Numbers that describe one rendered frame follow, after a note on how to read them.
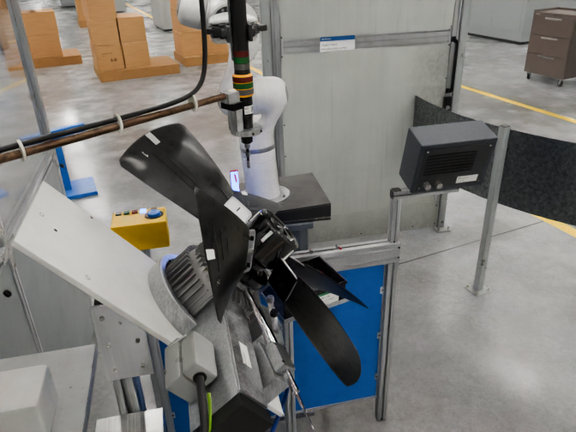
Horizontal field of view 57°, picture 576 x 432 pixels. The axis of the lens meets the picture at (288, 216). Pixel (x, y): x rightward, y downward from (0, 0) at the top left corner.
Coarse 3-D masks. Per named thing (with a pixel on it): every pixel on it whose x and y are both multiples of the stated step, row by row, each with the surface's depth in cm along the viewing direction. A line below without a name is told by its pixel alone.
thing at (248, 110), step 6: (246, 102) 111; (252, 102) 113; (246, 108) 112; (252, 108) 113; (246, 114) 112; (252, 114) 113; (246, 120) 113; (252, 120) 114; (246, 126) 114; (252, 126) 115; (246, 138) 115; (252, 138) 116
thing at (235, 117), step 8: (232, 96) 108; (224, 104) 110; (232, 104) 108; (240, 104) 109; (232, 112) 111; (240, 112) 111; (232, 120) 112; (240, 120) 111; (232, 128) 113; (240, 128) 112; (256, 128) 114; (240, 136) 113; (248, 136) 113
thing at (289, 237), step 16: (256, 224) 114; (272, 224) 113; (256, 240) 113; (272, 240) 112; (288, 240) 117; (256, 256) 113; (272, 256) 114; (288, 256) 117; (256, 272) 117; (256, 288) 116
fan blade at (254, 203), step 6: (234, 192) 148; (240, 192) 149; (240, 198) 143; (246, 198) 144; (252, 198) 146; (258, 198) 147; (264, 198) 150; (246, 204) 139; (252, 204) 139; (258, 204) 140; (264, 204) 142; (270, 204) 144; (276, 204) 147; (252, 210) 135; (258, 210) 135; (270, 210) 137; (276, 210) 139; (252, 216) 131
